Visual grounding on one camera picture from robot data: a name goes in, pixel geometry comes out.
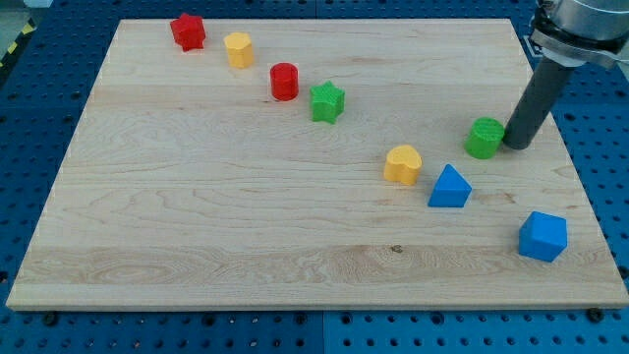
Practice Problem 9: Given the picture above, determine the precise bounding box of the red cylinder block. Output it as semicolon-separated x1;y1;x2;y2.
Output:
269;62;299;101

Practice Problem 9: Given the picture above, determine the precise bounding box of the blue triangle block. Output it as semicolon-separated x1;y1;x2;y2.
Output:
428;164;473;207

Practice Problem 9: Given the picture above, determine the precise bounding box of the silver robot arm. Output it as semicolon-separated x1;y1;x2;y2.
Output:
530;0;628;70

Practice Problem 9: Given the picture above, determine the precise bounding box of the blue cube block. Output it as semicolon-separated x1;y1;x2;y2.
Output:
519;211;568;263

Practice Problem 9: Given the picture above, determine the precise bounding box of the green cylinder block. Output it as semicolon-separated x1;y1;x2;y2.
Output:
464;117;505;159

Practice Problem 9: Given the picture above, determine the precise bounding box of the yellow pentagon block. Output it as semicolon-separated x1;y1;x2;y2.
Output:
223;32;255;69

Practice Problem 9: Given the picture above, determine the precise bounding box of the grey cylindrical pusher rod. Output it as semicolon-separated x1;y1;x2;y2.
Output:
502;57;574;150

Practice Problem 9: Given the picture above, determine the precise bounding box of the yellow heart block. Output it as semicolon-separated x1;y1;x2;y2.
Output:
383;145;423;186

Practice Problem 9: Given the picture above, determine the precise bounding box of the wooden board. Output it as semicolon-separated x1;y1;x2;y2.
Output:
7;19;628;311

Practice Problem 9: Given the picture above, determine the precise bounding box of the red star block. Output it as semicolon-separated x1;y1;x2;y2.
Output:
170;13;206;52

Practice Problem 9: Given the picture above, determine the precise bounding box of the green star block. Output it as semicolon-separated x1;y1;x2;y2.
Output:
310;81;345;124

